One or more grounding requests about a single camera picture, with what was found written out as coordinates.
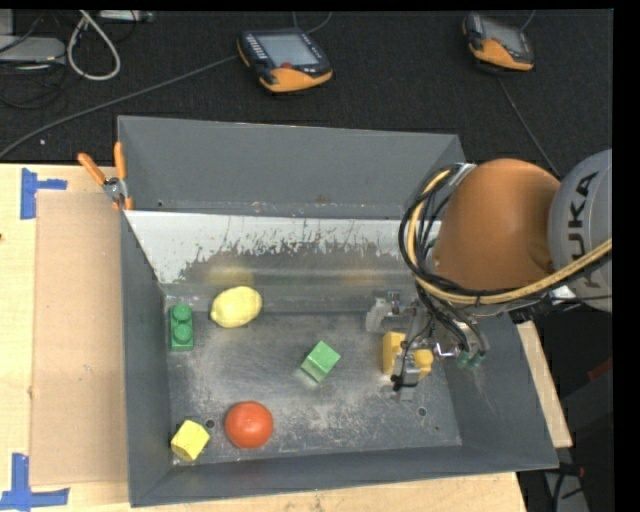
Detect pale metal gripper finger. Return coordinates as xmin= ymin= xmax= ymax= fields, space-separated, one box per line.
xmin=390 ymin=348 xmax=421 ymax=402
xmin=365 ymin=290 xmax=404 ymax=334

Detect yellow chunky block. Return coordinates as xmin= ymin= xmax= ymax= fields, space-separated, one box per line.
xmin=381 ymin=331 xmax=435 ymax=380

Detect green cube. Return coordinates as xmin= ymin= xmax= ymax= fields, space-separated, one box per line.
xmin=300 ymin=340 xmax=342 ymax=384

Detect yellow lemon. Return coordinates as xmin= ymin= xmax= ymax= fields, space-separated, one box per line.
xmin=209 ymin=285 xmax=264 ymax=330

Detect red tomato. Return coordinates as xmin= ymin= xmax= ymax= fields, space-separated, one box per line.
xmin=224 ymin=400 xmax=275 ymax=450

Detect grey metal bin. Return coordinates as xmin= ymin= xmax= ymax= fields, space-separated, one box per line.
xmin=115 ymin=115 xmax=560 ymax=507

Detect green two-stud toy brick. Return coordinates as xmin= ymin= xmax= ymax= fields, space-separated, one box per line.
xmin=169 ymin=303 xmax=195 ymax=352

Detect yellow pentagon block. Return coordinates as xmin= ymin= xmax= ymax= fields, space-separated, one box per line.
xmin=170 ymin=419 xmax=211 ymax=463

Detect brown cardboard board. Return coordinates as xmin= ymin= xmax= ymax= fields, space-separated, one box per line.
xmin=28 ymin=191 xmax=129 ymax=489

